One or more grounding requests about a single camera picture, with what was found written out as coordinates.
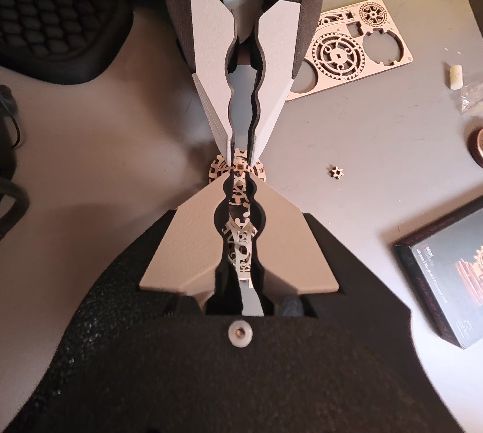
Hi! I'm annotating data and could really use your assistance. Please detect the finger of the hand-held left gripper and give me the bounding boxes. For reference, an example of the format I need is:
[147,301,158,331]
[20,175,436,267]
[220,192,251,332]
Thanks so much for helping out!
[247,0,302,162]
[190,0,239,159]

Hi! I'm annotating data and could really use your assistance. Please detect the grey desk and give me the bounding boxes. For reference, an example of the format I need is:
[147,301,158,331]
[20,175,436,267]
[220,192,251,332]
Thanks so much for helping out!
[0,0,483,433]

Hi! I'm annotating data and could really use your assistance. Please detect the wooden gear puzzle sheet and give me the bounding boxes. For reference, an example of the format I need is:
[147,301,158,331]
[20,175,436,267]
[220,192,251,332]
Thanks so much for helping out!
[286,0,414,103]

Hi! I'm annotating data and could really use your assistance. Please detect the black puzzle box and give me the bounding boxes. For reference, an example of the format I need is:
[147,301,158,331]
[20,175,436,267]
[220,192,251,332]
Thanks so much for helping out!
[394,208,483,350]

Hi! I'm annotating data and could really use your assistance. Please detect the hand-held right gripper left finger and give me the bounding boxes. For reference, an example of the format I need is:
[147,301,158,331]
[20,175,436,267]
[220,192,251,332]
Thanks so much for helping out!
[139,175,242,305]

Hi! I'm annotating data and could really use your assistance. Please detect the black cloth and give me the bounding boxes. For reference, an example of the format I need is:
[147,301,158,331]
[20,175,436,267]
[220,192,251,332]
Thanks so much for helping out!
[0,84,20,177]

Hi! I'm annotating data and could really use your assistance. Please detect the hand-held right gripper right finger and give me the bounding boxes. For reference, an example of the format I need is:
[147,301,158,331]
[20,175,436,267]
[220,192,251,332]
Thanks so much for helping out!
[243,175,340,302]

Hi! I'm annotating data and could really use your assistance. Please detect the brown round object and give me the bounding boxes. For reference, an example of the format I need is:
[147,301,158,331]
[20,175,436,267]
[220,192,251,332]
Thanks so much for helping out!
[468,128,483,169]

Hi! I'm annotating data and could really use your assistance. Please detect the black mesh chair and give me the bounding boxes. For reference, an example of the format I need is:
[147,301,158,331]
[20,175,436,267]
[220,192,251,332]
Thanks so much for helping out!
[0,0,134,85]

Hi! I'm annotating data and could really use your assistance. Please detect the black cord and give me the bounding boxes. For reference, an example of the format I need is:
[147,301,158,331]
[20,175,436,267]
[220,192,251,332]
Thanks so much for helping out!
[0,177,31,241]

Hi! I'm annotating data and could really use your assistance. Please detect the clear plastic bag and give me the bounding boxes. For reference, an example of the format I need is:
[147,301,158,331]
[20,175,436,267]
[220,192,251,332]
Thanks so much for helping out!
[458,80,483,117]

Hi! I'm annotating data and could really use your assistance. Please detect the ornate wooden puzzle model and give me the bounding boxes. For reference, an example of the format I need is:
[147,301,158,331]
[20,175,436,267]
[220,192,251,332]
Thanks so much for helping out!
[209,148,269,292]

